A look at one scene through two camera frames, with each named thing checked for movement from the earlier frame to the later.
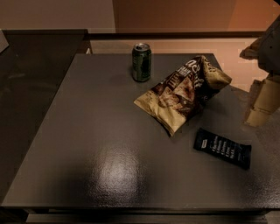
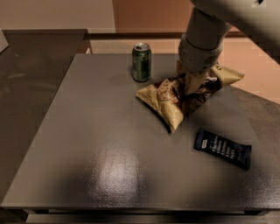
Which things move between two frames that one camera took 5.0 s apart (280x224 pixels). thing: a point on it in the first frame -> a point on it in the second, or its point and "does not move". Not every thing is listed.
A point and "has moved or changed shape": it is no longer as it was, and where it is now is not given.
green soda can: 141,62 does not move
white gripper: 271,51 -> 196,58
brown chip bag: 175,100 has moved or changed shape
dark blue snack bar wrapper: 236,154 does not move
